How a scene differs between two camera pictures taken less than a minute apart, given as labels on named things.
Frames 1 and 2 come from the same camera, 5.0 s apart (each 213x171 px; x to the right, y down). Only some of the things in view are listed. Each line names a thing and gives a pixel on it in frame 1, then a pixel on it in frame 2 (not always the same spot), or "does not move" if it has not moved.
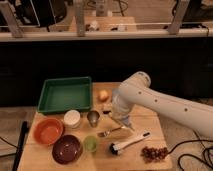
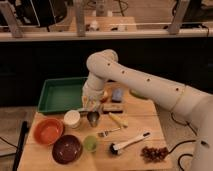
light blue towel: (121, 115) -> (88, 108)
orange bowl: (48, 130) does not move
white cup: (72, 119) does not move
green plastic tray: (59, 95) does not move
